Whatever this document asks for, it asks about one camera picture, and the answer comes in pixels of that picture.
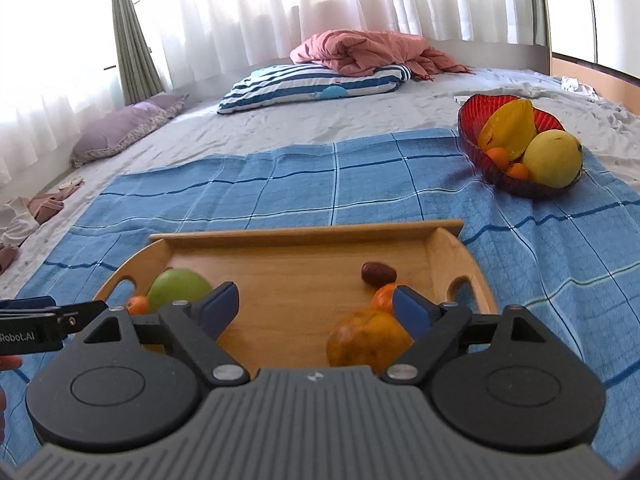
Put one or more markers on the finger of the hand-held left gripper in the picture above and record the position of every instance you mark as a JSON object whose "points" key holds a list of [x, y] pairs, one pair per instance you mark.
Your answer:
{"points": [[65, 317], [27, 304]]}

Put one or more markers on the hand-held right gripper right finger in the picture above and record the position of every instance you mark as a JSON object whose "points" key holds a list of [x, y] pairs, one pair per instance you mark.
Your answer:
{"points": [[412, 310]]}

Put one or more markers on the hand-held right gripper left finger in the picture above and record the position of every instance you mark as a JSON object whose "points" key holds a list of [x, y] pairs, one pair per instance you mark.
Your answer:
{"points": [[220, 305]]}

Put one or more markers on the small orange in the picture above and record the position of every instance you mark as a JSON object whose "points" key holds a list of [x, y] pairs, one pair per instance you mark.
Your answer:
{"points": [[138, 305], [384, 299], [517, 172], [498, 156]]}

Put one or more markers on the green apple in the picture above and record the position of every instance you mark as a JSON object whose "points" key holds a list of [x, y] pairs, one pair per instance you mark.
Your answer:
{"points": [[175, 287]]}

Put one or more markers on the dark brown date fruit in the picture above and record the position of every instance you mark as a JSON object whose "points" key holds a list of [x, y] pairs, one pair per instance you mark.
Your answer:
{"points": [[378, 274]]}

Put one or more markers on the large orange fruit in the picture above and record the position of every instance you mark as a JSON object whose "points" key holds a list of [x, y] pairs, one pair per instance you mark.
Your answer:
{"points": [[365, 340]]}

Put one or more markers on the wooden serving tray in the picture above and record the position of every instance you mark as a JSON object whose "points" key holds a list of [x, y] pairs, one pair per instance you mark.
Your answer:
{"points": [[300, 280]]}

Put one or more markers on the person's left hand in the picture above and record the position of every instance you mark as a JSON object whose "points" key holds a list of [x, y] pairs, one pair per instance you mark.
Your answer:
{"points": [[11, 362]]}

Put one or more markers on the white garment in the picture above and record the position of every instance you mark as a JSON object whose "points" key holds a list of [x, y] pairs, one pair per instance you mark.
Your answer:
{"points": [[17, 225]]}

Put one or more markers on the pink folded garment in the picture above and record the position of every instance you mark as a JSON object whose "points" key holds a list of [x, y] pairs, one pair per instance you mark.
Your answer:
{"points": [[46, 207]]}

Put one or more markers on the small pink garment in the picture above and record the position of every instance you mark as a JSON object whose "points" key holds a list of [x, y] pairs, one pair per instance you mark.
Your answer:
{"points": [[71, 185]]}

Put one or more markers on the blue checked blanket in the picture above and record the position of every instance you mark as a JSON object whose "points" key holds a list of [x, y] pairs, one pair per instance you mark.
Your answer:
{"points": [[300, 185]]}

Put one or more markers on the purple pillow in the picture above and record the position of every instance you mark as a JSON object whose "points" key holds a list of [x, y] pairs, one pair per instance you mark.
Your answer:
{"points": [[115, 130]]}

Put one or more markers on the grey bed sheet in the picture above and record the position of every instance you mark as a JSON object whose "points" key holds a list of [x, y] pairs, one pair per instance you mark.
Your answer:
{"points": [[300, 125]]}

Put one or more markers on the red glass bowl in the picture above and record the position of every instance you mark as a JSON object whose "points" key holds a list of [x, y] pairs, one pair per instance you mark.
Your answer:
{"points": [[475, 115]]}

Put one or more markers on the yellow starfruit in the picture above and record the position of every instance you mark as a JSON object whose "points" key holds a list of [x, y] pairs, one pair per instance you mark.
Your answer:
{"points": [[510, 127]]}

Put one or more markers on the yellow mango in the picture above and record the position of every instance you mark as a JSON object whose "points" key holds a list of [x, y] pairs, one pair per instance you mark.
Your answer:
{"points": [[552, 157]]}

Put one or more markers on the blue striped pillow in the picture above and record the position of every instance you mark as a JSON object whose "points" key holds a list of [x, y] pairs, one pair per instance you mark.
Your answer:
{"points": [[280, 85]]}

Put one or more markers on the white sheer curtain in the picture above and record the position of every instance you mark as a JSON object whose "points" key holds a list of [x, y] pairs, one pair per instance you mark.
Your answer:
{"points": [[50, 60], [325, 5]]}

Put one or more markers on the pink quilt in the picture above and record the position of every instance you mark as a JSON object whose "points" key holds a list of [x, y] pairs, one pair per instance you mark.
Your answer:
{"points": [[360, 50]]}

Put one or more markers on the green curtain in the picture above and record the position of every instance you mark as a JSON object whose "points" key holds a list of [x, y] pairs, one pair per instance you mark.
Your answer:
{"points": [[132, 50], [542, 0]]}

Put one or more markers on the white crumpled cloth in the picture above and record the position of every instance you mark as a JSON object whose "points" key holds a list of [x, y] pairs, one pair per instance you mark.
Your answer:
{"points": [[577, 85]]}

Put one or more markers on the white sliding door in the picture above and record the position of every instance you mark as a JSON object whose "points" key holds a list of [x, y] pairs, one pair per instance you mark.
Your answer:
{"points": [[600, 5]]}

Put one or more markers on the wooden bed frame board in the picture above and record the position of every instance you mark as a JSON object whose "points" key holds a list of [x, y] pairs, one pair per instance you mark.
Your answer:
{"points": [[590, 72]]}

